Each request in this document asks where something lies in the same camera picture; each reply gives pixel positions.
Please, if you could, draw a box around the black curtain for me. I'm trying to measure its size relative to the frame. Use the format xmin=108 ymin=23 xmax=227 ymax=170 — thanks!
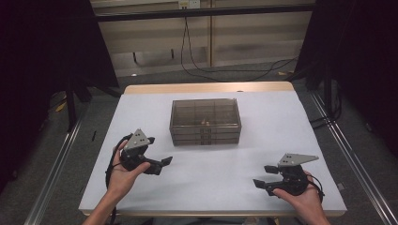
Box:
xmin=295 ymin=0 xmax=398 ymax=149
xmin=0 ymin=0 xmax=120 ymax=191

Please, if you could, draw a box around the black horizontal bar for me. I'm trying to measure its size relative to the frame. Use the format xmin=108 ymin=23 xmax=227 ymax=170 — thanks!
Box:
xmin=94 ymin=4 xmax=315 ymax=23

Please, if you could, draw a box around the white wall socket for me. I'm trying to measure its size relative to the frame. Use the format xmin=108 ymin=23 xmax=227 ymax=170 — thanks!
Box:
xmin=177 ymin=0 xmax=201 ymax=10

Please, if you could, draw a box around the aluminium floor rail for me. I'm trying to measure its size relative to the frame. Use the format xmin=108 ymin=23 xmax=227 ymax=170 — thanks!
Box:
xmin=309 ymin=91 xmax=398 ymax=225
xmin=23 ymin=115 xmax=86 ymax=225

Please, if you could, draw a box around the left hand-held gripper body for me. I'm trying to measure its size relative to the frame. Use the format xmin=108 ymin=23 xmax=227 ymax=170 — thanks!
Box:
xmin=119 ymin=127 xmax=152 ymax=173

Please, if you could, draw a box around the long black wall cable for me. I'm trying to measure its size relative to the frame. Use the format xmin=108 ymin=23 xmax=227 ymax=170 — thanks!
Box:
xmin=179 ymin=7 xmax=299 ymax=83

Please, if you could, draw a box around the smoky transparent drawer organizer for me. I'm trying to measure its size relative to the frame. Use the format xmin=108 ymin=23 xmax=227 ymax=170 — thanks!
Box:
xmin=168 ymin=97 xmax=242 ymax=147

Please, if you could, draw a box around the person's right hand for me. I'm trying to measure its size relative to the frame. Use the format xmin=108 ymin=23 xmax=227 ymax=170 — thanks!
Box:
xmin=271 ymin=170 xmax=327 ymax=222

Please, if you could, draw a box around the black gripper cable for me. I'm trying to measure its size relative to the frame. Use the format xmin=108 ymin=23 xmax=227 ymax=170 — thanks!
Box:
xmin=104 ymin=133 xmax=134 ymax=225
xmin=307 ymin=173 xmax=326 ymax=203

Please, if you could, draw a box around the person's left hand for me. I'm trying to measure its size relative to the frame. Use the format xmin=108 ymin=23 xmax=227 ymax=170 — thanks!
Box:
xmin=107 ymin=140 xmax=152 ymax=197

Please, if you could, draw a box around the white table sheet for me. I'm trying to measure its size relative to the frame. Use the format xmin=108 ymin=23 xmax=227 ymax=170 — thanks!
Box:
xmin=78 ymin=90 xmax=347 ymax=218

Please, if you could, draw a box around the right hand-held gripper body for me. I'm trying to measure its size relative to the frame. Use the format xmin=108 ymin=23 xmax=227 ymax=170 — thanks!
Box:
xmin=268 ymin=152 xmax=320 ymax=197

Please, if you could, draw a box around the black metal stand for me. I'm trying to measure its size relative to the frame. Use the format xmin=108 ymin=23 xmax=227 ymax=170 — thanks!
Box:
xmin=304 ymin=60 xmax=344 ymax=120
xmin=64 ymin=79 xmax=93 ymax=133

